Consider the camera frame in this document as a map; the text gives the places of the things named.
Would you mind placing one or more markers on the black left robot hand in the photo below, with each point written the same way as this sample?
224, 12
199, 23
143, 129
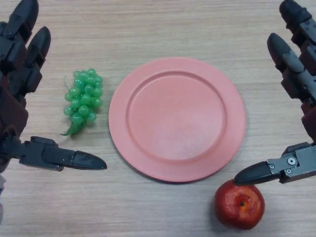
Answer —
14, 74

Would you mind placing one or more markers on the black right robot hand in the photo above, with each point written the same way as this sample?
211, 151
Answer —
301, 74

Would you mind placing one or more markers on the red apple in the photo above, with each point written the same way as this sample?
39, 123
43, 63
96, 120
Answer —
234, 207

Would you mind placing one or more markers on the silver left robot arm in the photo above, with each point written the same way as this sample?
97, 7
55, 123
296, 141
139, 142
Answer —
1, 185

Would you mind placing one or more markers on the pink round plate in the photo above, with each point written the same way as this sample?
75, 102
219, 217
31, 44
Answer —
177, 123

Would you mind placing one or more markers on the green grape bunch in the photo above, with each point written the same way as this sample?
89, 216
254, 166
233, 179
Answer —
84, 98

